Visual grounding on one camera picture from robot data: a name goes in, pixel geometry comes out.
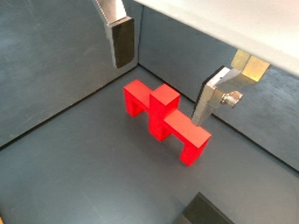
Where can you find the black angle bracket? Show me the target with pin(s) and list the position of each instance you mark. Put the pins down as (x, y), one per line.
(201, 212)

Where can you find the red three-legged block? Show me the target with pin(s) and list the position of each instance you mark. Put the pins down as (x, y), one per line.
(166, 120)

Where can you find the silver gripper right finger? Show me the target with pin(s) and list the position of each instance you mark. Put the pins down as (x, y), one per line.
(220, 89)

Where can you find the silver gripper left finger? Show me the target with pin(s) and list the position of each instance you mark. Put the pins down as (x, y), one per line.
(120, 30)

